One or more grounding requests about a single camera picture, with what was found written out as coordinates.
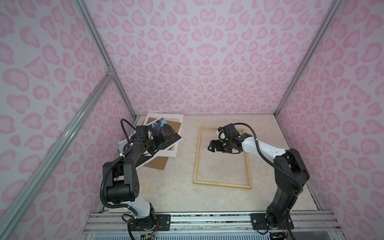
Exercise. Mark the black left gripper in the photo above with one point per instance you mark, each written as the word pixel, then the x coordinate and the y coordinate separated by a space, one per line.
pixel 159 143

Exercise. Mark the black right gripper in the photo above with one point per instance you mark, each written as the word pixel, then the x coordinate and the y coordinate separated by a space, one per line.
pixel 214 143

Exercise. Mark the dark landscape photo print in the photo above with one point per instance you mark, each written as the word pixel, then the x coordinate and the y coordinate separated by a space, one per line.
pixel 163 132

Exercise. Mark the white mat board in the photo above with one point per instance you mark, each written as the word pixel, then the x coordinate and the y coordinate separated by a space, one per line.
pixel 171 151

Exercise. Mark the clear acrylic sheet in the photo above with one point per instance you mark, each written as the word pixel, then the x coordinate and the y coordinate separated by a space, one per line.
pixel 223 168

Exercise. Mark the light wooden picture frame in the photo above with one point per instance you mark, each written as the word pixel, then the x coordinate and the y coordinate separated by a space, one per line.
pixel 196 162

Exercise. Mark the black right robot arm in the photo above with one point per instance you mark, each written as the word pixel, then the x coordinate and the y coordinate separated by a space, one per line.
pixel 290 174

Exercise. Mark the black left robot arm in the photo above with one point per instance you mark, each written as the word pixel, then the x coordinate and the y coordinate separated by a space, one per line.
pixel 120 187

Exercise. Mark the brown cardboard backing board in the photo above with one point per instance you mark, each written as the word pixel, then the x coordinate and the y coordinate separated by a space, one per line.
pixel 159 163

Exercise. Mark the diagonal aluminium strut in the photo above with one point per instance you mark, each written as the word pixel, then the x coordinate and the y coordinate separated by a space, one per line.
pixel 22 203

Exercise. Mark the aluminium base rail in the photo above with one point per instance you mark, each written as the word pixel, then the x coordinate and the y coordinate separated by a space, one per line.
pixel 299 225

